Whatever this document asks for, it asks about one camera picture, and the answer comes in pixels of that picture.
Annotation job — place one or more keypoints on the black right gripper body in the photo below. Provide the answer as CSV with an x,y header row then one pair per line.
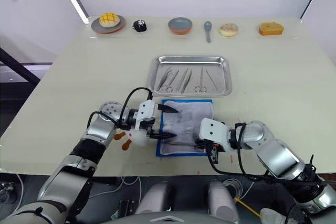
x,y
206,147

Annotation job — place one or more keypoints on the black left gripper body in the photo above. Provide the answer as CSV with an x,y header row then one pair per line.
x,y
149,127

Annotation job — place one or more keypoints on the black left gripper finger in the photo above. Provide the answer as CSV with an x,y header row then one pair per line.
x,y
164,136
167,108

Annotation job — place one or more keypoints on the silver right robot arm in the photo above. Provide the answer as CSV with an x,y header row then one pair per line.
x,y
275,150

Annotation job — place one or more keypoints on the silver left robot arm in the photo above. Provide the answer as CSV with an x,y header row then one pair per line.
x,y
71,182

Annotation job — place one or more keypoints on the metal tray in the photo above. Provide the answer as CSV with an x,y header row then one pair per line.
x,y
189,75

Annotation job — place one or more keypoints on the steel surgical scissors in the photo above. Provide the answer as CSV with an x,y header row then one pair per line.
x,y
201,79

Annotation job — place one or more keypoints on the steel hemostat forceps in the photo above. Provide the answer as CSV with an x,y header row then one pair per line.
x,y
171,80

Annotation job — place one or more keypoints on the curved steel tweezers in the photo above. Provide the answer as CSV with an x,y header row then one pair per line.
x,y
164,78

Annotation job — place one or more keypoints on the straight steel tweezers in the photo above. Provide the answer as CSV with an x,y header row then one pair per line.
x,y
182,79
187,81

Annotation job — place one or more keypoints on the thin steel probe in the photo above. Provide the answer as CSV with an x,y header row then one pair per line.
x,y
212,79

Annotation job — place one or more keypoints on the grey rounded robot leg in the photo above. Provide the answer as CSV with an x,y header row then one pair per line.
x,y
221,203
153,197

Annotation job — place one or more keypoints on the yellow stick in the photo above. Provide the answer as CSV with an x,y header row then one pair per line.
x,y
248,208

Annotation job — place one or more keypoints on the grey robot torso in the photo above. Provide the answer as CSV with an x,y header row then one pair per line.
x,y
168,220

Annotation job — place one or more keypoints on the grey bowl orange outside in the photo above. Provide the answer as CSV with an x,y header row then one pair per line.
x,y
180,26

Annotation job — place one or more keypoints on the small black plug adapter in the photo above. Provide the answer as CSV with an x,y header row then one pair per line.
x,y
139,26

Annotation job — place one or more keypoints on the grey spoon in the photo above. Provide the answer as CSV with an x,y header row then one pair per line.
x,y
207,28

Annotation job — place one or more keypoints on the frosted sprinkled donut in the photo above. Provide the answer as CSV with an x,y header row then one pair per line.
x,y
229,30

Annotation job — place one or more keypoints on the yellow pineapple bun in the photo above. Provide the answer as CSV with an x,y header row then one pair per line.
x,y
109,20

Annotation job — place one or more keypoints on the grey plate orange rim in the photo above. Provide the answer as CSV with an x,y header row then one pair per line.
x,y
95,27

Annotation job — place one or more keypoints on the orange cake slice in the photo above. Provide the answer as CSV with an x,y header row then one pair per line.
x,y
271,29

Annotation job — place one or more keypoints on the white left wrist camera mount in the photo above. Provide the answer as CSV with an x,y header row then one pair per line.
x,y
147,110

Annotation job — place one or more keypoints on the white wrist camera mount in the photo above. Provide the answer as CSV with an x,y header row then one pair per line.
x,y
212,130
147,110

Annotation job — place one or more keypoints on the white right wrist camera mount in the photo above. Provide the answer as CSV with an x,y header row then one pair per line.
x,y
212,130

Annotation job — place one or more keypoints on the black metal frame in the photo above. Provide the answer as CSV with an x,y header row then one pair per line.
x,y
18,64

